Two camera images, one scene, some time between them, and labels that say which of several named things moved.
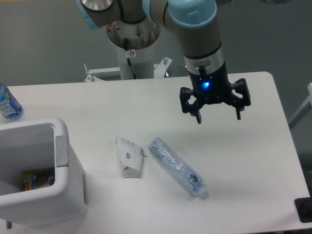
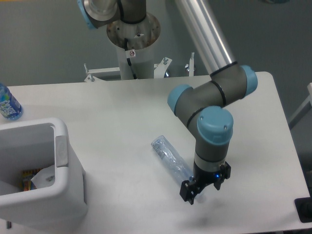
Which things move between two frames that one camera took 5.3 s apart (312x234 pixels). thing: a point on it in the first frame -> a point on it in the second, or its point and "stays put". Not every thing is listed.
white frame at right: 305,108 stays put
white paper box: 130,156 -> 45,178
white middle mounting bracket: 161,68 stays put
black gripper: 211,88 -> 189,189
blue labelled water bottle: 9,106 stays put
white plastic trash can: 35,144 stays put
